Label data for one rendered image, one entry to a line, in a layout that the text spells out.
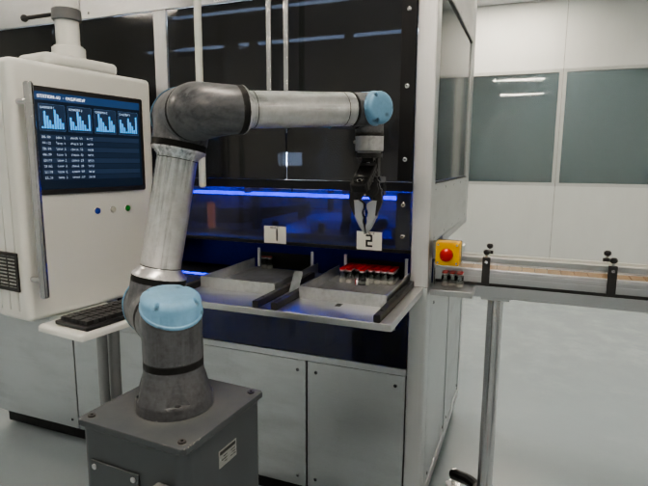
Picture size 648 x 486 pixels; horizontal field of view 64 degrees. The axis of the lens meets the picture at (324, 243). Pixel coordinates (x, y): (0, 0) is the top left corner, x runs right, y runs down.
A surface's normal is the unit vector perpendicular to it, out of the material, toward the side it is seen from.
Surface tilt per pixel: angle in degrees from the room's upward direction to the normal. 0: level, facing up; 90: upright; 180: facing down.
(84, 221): 90
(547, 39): 90
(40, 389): 90
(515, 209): 90
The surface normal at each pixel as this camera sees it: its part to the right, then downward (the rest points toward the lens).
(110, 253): 0.88, 0.08
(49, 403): -0.37, 0.14
